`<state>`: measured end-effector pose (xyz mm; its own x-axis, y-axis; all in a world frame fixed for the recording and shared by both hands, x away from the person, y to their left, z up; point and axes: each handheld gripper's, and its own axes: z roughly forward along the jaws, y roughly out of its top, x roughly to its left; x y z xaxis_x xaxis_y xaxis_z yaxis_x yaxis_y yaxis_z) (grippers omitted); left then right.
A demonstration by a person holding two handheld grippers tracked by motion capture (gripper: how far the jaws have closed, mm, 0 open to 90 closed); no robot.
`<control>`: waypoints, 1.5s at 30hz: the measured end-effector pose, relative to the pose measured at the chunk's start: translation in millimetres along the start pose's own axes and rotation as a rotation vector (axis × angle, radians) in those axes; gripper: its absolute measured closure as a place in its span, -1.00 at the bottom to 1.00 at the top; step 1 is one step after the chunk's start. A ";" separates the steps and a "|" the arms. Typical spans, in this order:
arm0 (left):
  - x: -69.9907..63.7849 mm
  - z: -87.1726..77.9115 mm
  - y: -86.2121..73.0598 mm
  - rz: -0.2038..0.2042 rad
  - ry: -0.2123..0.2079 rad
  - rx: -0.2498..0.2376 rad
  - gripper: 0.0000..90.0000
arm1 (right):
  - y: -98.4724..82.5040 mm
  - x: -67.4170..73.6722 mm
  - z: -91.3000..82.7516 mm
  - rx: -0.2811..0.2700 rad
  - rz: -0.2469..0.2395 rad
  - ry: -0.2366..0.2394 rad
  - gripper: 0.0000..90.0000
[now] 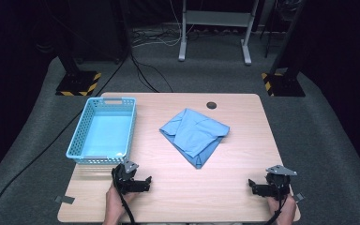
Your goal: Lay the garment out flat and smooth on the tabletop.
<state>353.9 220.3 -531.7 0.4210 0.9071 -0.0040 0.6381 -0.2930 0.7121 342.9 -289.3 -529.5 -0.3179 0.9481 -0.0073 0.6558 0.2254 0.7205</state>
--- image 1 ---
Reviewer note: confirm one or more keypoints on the black round table grommet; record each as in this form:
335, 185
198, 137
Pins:
211, 105

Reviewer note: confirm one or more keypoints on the light blue plastic basket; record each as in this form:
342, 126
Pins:
106, 134

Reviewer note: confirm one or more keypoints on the black equipment case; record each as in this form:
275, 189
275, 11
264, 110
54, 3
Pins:
97, 31

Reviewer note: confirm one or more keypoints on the person's left hand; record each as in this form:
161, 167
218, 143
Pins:
114, 204

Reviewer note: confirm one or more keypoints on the grey tape piece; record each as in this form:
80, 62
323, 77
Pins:
300, 197
65, 199

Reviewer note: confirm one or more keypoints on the thin black stand leg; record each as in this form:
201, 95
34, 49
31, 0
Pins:
270, 31

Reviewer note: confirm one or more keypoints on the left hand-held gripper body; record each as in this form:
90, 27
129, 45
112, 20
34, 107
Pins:
125, 182

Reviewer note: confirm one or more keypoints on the person's right hand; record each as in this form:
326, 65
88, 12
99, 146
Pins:
286, 211

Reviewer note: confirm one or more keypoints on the white metal desk frame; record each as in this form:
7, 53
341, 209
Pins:
217, 18

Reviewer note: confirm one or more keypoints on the light blue shirt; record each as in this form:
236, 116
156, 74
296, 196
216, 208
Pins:
195, 137

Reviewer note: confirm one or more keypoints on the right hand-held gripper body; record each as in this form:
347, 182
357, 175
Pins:
278, 184

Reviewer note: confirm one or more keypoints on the black stand with striped base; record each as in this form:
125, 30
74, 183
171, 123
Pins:
286, 86
76, 84

